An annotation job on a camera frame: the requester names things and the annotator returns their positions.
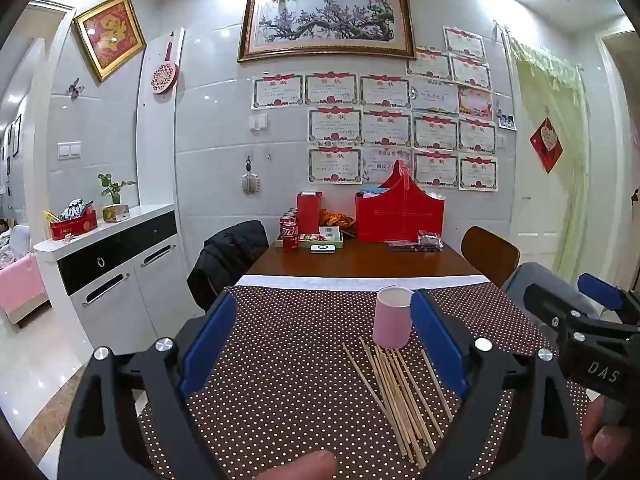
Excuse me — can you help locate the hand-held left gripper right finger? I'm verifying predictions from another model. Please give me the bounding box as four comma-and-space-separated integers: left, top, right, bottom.
410, 288, 586, 480

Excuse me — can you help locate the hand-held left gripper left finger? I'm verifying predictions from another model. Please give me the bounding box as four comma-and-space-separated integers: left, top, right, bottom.
59, 292, 238, 480

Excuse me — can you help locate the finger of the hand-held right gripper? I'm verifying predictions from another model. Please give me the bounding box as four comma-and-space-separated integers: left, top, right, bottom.
522, 282, 601, 333
577, 272, 640, 331

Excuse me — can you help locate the pink cup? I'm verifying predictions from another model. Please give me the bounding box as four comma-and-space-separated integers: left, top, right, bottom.
371, 286, 415, 350

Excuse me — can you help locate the pile of wooden chopsticks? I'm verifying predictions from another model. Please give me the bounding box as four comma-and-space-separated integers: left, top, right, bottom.
342, 337, 453, 470

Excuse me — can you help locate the person's right hand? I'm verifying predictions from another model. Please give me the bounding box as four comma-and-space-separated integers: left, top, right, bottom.
581, 401, 632, 466

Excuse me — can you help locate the person's left hand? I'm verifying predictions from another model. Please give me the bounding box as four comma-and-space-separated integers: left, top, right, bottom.
267, 449, 339, 480

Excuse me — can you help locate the brown wooden chair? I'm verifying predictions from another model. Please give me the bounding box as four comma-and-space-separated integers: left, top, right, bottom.
460, 226, 521, 288

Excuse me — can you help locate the black jacket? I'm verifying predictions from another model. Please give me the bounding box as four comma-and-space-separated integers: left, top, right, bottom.
187, 220, 271, 311

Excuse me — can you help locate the brown polka dot tablecloth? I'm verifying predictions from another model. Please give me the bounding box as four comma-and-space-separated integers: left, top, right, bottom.
137, 282, 593, 480

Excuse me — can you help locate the dark plastic packet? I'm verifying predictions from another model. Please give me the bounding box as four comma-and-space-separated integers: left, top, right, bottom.
416, 230, 444, 252

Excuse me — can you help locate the white black cabinet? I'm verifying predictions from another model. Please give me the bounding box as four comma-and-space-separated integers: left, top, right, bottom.
32, 204, 183, 351

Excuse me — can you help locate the red gift bag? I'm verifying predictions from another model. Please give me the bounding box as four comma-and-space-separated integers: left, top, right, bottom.
355, 160, 446, 243

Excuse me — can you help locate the green white box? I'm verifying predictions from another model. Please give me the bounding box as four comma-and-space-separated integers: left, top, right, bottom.
299, 226, 345, 251

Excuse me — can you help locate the orange snack bag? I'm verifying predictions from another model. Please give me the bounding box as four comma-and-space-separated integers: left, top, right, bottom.
320, 208, 357, 231

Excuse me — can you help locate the red diamond heart decoration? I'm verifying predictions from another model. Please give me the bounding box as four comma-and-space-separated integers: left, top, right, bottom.
529, 117, 563, 173

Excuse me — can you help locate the potted green plant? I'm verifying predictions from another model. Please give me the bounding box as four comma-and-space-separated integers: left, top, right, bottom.
97, 172, 137, 223

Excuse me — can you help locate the red box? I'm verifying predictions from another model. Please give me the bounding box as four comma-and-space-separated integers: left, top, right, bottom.
296, 191, 322, 235

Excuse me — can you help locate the hanging grey brush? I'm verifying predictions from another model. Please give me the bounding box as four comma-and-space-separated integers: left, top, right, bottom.
241, 156, 259, 196

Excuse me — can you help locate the red tin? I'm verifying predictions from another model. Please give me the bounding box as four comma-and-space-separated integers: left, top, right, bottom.
49, 199, 98, 241

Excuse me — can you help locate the pink sofa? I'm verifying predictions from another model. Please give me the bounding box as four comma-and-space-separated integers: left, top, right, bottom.
0, 252, 51, 328

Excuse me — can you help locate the green curtain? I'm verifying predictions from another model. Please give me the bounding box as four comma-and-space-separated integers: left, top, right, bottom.
507, 35, 588, 271

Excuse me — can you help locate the group of award certificates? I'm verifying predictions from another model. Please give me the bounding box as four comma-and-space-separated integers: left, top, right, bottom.
251, 25, 499, 193

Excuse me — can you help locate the round red white ornament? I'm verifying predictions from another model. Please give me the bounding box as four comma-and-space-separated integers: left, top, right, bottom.
151, 32, 180, 95

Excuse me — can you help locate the gold framed red picture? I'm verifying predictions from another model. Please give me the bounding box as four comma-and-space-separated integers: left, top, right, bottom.
72, 0, 147, 83

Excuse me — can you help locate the framed plum blossom painting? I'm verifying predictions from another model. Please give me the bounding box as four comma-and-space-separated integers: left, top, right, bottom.
237, 0, 417, 63

